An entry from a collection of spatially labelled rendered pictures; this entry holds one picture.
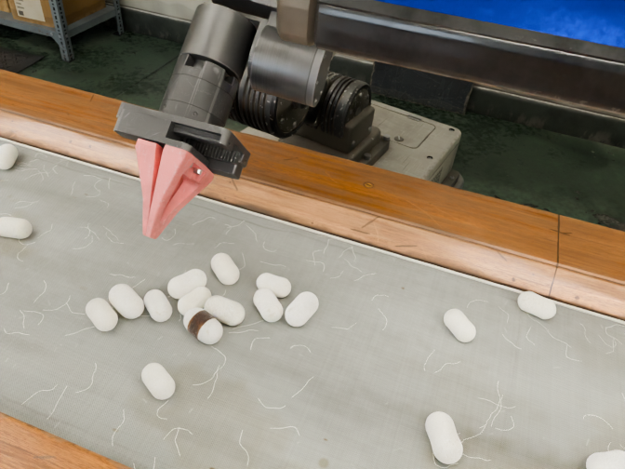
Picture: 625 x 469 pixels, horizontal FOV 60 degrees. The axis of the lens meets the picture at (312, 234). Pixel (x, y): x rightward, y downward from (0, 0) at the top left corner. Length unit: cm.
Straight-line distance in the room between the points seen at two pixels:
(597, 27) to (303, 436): 33
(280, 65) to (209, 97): 6
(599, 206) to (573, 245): 159
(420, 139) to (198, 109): 90
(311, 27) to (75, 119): 57
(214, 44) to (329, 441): 33
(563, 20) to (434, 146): 112
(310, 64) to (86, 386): 31
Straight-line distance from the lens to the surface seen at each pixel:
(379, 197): 60
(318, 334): 48
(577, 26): 19
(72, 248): 59
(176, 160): 45
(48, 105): 79
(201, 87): 47
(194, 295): 49
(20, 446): 43
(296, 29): 20
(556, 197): 216
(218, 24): 49
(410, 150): 127
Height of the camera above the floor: 112
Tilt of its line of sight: 41 degrees down
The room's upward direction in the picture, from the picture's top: 6 degrees clockwise
